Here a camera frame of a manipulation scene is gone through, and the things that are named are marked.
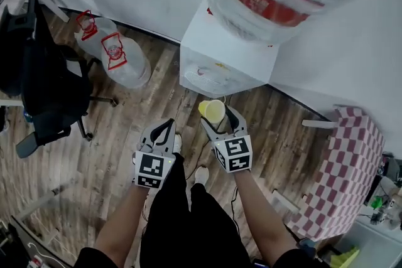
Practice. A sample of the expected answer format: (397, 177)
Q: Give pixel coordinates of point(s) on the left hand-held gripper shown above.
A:
(150, 168)

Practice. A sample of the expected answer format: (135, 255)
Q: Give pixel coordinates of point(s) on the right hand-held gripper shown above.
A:
(234, 153)

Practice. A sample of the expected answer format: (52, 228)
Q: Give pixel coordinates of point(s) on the yellow plastic cup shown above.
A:
(213, 110)

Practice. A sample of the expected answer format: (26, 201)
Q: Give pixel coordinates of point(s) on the white water dispenser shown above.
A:
(220, 50)

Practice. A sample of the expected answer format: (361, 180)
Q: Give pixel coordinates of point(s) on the person's right forearm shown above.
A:
(260, 213)

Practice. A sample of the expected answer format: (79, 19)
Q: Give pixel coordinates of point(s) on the person's left forearm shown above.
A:
(121, 222)

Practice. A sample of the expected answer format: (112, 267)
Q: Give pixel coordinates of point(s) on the empty clear water jug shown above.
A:
(128, 62)
(94, 37)

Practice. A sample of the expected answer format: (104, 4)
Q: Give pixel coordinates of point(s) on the person's left white shoe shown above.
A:
(177, 143)

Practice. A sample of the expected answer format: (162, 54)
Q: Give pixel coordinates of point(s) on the person's white shoe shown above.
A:
(201, 175)
(177, 143)

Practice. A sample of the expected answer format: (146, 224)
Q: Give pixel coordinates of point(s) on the person's right white shoe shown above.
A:
(201, 175)

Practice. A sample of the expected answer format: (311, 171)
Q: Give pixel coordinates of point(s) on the person's black trousers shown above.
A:
(185, 229)

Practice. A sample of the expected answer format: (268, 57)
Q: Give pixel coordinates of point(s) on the black office chair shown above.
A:
(47, 84)

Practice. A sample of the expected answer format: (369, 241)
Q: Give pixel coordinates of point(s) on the pink checkered tablecloth table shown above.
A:
(342, 179)

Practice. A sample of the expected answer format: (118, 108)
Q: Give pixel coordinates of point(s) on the white table leg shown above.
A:
(37, 204)

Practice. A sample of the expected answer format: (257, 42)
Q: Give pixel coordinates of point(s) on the green plastic object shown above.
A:
(377, 202)

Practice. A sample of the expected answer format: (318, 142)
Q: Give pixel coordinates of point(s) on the yellow cloth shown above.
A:
(345, 257)

